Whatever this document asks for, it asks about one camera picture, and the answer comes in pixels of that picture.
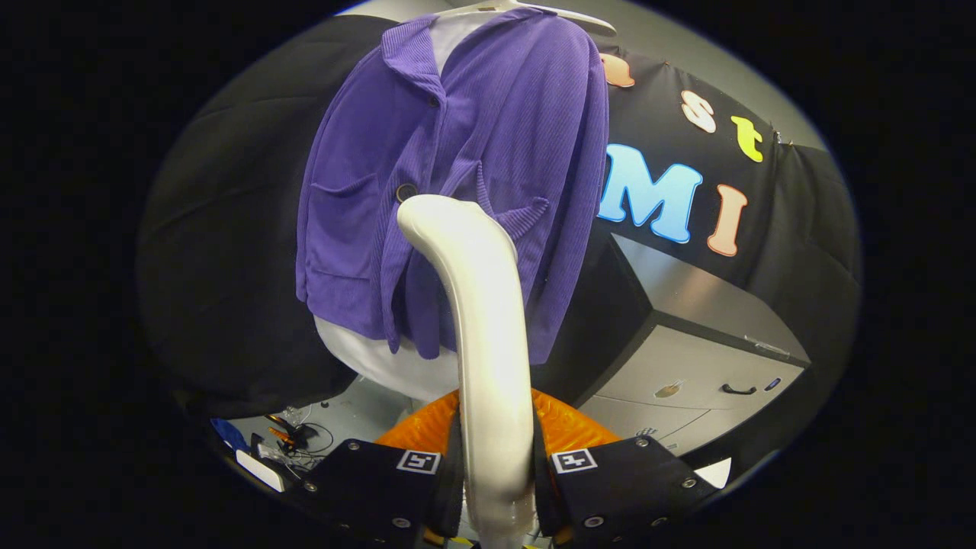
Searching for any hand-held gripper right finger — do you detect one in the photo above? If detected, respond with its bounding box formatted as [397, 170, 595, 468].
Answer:
[530, 387, 721, 546]

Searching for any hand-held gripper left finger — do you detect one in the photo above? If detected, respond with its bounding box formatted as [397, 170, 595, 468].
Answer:
[301, 389, 467, 546]

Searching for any white garment steamer head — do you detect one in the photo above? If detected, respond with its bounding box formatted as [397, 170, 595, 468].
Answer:
[396, 194, 538, 546]

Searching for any purple corduroy jacket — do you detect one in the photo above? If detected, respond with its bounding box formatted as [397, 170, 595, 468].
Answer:
[296, 8, 611, 365]

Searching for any white clothes hanger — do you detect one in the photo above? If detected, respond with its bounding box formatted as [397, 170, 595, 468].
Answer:
[435, 0, 617, 37]

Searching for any white paper sheet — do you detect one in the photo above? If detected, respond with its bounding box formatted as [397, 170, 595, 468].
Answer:
[694, 457, 733, 490]

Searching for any white box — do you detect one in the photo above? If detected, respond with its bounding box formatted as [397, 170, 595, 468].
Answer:
[235, 448, 287, 493]

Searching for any grey cabinet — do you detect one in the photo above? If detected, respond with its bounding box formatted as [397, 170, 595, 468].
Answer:
[572, 233, 811, 458]

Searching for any blue object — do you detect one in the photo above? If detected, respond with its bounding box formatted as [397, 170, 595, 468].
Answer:
[211, 417, 249, 454]

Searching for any thin black cable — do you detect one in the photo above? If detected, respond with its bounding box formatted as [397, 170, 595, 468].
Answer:
[290, 408, 336, 466]

